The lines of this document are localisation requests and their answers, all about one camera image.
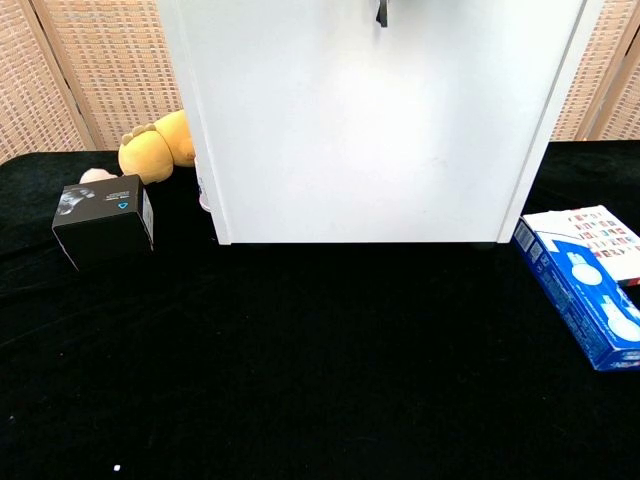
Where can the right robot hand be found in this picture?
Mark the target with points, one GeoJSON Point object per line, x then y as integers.
{"type": "Point", "coordinates": [383, 12]}

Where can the white cabinet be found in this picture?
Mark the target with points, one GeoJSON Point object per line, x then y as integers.
{"type": "Point", "coordinates": [350, 125]}

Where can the woven rattan folding screen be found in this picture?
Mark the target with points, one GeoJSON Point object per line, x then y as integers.
{"type": "Point", "coordinates": [615, 75]}
{"type": "Point", "coordinates": [100, 75]}

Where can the white pink printed packet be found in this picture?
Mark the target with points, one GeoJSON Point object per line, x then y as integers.
{"type": "Point", "coordinates": [202, 200]}

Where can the yellow plush toy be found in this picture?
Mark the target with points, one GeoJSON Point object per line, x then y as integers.
{"type": "Point", "coordinates": [150, 155]}

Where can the white pack with coloured squares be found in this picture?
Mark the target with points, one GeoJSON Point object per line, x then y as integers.
{"type": "Point", "coordinates": [610, 235]}

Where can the pink plush toy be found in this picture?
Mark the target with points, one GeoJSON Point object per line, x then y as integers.
{"type": "Point", "coordinates": [95, 176]}

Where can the blue light bulb box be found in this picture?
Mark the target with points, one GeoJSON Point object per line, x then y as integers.
{"type": "Point", "coordinates": [575, 300]}

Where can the black product box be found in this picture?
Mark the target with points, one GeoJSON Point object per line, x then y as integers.
{"type": "Point", "coordinates": [100, 225]}

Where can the black tablecloth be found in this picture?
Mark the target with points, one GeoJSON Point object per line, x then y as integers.
{"type": "Point", "coordinates": [300, 375]}

